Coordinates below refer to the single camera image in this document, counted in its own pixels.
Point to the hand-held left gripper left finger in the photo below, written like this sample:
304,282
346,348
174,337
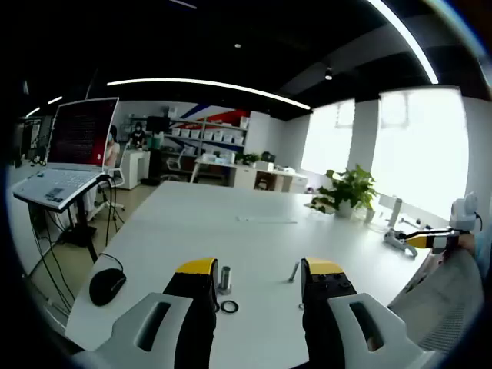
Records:
192,307

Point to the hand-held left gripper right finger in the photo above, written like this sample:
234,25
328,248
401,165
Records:
323,307

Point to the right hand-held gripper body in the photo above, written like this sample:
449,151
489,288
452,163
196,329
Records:
463,217

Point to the large steel threaded stud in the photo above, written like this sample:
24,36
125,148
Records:
225,278

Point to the small steel threaded stud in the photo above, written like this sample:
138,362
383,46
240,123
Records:
294,272

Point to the person's right hand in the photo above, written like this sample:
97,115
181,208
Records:
467,243

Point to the white handheld controller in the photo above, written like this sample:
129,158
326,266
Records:
394,238

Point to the white desk stand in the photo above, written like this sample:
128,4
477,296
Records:
395,211

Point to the small white container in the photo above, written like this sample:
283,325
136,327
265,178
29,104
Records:
369,215

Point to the grey mesh chair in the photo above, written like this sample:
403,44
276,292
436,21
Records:
442,303

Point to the white plant pot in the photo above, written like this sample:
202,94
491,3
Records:
344,209

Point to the green leafy plant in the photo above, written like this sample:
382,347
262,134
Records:
353,188

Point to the black computer mouse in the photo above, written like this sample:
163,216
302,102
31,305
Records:
105,286

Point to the black laptop stand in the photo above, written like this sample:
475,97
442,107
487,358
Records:
82,234

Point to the white office desk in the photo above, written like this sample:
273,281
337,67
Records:
242,177

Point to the grey office chair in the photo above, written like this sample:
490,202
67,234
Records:
175,163

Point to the white cabinet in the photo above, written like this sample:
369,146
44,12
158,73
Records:
134,169

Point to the white office chair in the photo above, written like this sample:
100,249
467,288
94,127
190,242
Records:
117,173

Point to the small potted plant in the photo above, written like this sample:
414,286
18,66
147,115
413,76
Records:
250,158

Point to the metal shelf unit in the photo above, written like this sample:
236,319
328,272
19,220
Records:
207,148

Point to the black bag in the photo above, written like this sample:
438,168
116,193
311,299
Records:
268,156

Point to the row of white storage boxes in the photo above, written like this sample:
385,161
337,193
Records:
207,135

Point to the ceiling spot lamp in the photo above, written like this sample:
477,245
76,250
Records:
328,74

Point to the black monitor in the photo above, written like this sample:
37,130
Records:
157,123

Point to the long ceiling light strip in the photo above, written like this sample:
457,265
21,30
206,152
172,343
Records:
192,81
407,38

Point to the white laptop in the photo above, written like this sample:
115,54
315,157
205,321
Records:
80,130

